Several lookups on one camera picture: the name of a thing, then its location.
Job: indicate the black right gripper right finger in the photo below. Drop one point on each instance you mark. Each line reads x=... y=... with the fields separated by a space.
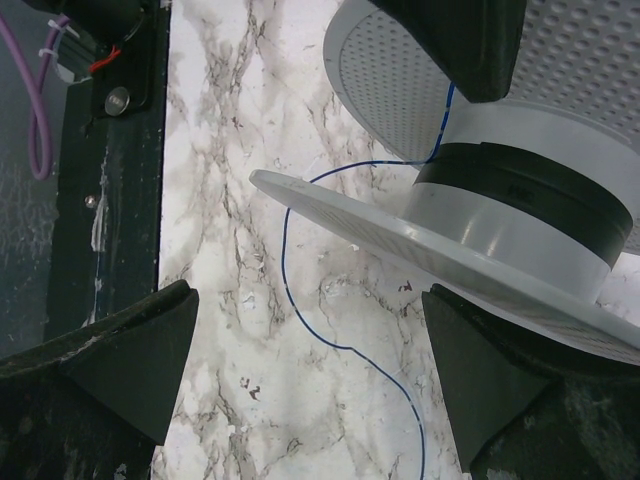
x=522 y=406

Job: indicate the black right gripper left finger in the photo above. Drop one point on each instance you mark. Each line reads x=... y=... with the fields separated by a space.
x=96 y=402

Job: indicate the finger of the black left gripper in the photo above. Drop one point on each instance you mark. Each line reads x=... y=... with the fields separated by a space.
x=474 y=42

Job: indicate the white perforated cable spool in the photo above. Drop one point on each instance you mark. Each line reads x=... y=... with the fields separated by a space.
x=523 y=205

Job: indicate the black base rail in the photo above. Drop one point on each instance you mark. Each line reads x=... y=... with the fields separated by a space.
x=106 y=236

